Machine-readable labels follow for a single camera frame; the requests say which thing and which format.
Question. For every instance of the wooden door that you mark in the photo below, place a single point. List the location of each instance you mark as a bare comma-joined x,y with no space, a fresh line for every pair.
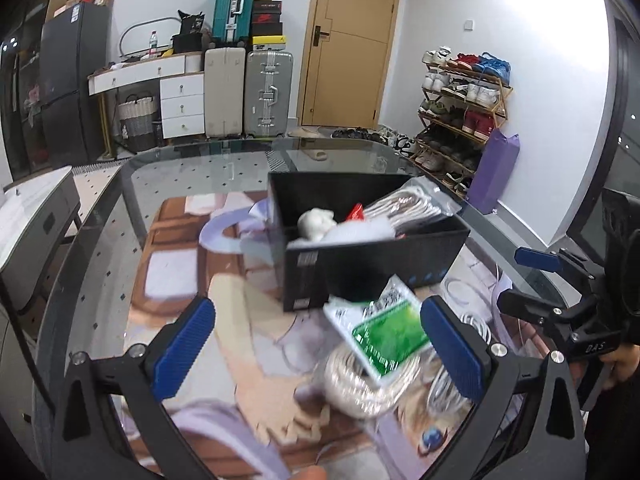
350,45

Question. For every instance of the green and white packet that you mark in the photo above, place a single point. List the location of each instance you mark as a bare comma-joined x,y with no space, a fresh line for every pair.
385,332

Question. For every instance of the curved metal hoop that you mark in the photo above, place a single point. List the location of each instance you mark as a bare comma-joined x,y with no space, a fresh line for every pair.
131,30

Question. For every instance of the white desk with drawers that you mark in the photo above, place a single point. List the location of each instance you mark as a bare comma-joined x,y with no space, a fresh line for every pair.
175,92

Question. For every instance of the beige suitcase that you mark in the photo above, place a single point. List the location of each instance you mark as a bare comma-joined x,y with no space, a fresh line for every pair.
225,92

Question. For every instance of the large black shoe box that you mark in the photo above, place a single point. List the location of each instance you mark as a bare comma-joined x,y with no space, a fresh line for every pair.
266,25

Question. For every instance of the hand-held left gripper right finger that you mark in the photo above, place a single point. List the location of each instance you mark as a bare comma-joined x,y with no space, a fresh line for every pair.
456,352

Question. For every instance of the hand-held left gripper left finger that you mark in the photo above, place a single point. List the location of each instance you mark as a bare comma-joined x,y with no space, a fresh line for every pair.
184,347

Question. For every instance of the person's right hand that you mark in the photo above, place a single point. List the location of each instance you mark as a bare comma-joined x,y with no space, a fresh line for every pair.
624,366

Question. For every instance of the wooden shoe rack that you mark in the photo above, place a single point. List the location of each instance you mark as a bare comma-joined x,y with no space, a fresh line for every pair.
502,110

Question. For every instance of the dark grey refrigerator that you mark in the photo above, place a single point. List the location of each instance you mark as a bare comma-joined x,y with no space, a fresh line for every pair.
72,85

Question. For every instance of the dark glass cabinet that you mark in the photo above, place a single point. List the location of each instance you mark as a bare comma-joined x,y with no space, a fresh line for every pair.
20,105

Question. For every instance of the black storage box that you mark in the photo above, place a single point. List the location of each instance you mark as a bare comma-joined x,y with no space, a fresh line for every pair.
360,260

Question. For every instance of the beige slippers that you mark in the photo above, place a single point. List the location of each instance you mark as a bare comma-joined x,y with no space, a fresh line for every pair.
305,132

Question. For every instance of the red and black shoe box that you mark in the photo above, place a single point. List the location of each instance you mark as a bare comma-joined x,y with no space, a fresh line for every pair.
266,7

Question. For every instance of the silver suitcase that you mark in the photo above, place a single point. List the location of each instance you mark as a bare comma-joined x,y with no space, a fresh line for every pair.
268,92

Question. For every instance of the white plush toy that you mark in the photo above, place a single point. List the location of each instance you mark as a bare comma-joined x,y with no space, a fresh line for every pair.
316,224

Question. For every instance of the white fluffy cloth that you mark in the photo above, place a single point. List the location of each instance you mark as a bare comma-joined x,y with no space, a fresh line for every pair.
355,234

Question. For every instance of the yellow and black shoe box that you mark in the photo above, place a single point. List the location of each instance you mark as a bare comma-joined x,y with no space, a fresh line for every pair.
270,41

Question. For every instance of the wicker laundry basket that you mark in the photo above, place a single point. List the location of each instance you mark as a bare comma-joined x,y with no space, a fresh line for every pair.
137,122

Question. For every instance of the grey side cabinet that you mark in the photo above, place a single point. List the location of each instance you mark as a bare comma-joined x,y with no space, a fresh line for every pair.
35,220

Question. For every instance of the flat cardboard box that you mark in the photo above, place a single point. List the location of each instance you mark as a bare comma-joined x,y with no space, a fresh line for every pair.
65,7

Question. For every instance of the pile of sandals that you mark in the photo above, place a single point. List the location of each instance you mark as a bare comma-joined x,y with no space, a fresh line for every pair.
372,135

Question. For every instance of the clear water bottle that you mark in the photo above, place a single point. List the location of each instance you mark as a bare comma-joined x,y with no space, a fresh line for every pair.
153,45

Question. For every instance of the teal suitcase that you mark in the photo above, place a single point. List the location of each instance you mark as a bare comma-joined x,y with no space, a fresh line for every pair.
234,7

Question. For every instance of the rows of assorted shoes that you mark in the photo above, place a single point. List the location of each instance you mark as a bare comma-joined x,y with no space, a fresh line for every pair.
475,92

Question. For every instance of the printed table mat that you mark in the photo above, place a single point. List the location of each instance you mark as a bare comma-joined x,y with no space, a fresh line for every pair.
225,310

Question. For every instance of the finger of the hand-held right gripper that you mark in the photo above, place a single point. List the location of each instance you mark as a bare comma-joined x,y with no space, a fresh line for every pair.
537,258
530,306

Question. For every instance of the black paper bag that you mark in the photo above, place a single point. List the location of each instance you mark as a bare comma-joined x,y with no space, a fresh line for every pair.
191,22

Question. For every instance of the purple bag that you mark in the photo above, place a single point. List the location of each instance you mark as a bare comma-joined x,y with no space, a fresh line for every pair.
492,175

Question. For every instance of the small red packet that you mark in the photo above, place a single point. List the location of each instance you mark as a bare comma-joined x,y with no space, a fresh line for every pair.
355,212

